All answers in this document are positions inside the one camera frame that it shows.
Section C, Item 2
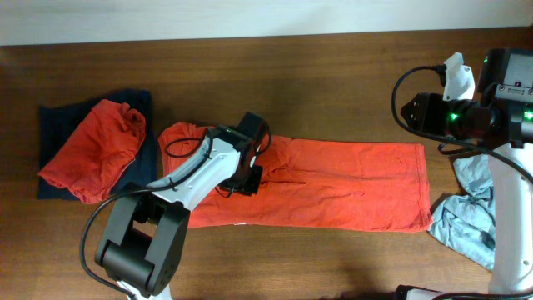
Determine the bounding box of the orange t-shirt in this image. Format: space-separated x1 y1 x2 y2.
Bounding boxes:
157 121 434 233

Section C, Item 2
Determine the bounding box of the folded orange shirt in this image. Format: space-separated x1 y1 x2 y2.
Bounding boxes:
38 99 146 204

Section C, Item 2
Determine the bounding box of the folded navy garment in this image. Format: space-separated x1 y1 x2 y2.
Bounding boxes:
39 89 157 193

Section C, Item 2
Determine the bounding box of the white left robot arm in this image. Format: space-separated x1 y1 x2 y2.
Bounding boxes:
86 112 271 299

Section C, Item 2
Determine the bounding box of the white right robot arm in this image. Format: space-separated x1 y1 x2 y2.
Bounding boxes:
391 48 532 299

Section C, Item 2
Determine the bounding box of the light blue crumpled garment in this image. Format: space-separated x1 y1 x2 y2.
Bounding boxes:
428 154 496 271

